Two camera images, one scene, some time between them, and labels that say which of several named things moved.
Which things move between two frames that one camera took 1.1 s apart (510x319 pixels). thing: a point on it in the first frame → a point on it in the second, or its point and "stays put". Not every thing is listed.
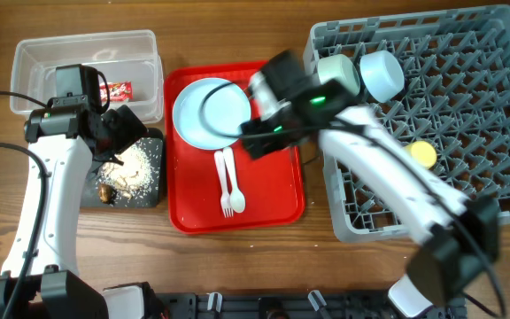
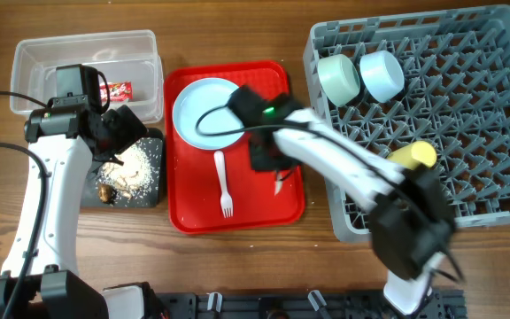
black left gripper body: (120, 133) stays put
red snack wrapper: (118, 91) stays put
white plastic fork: (225, 195) stays put
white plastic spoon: (237, 199) → (278, 183)
